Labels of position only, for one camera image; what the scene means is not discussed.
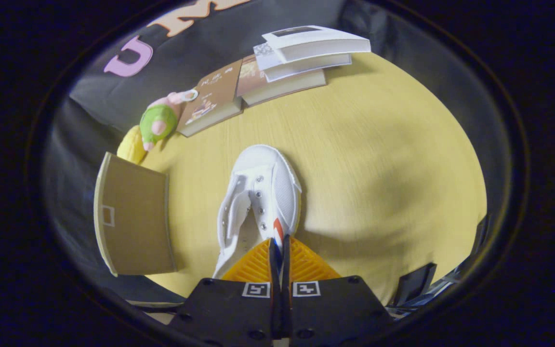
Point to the green and pink plush toy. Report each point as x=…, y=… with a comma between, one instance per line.
x=159, y=120

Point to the yellow plush toy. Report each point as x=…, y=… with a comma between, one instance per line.
x=133, y=144

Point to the white canvas shoe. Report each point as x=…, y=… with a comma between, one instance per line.
x=263, y=193

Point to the brown book with pale picture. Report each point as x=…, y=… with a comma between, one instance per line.
x=277, y=84

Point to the white book with dark photo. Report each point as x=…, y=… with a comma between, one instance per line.
x=316, y=41

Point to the black plastic object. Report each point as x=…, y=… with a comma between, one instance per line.
x=417, y=284

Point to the brown book with cake picture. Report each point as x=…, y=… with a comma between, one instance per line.
x=210, y=99

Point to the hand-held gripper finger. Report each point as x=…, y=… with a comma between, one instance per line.
x=284, y=308
x=273, y=308

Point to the beige fabric storage box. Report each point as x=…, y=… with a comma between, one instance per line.
x=133, y=217

